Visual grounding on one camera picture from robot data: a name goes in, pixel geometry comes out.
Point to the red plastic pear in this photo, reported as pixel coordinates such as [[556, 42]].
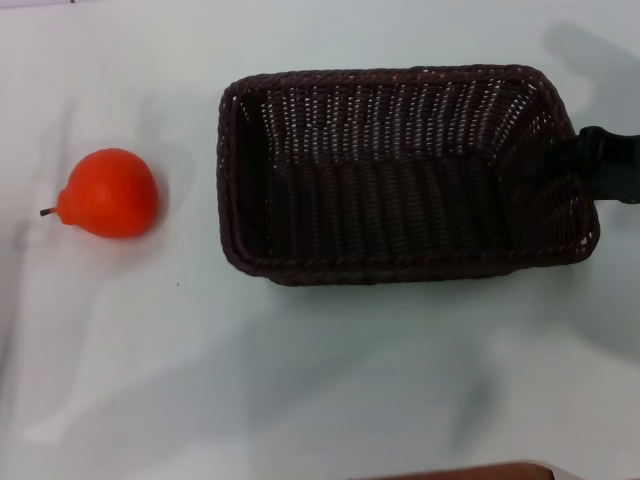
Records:
[[112, 192]]

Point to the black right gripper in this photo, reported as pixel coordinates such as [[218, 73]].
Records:
[[622, 170]]

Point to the black woven rectangular basket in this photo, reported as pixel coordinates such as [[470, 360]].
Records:
[[380, 210]]

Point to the brown wooden board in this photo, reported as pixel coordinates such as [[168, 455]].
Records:
[[475, 472]]

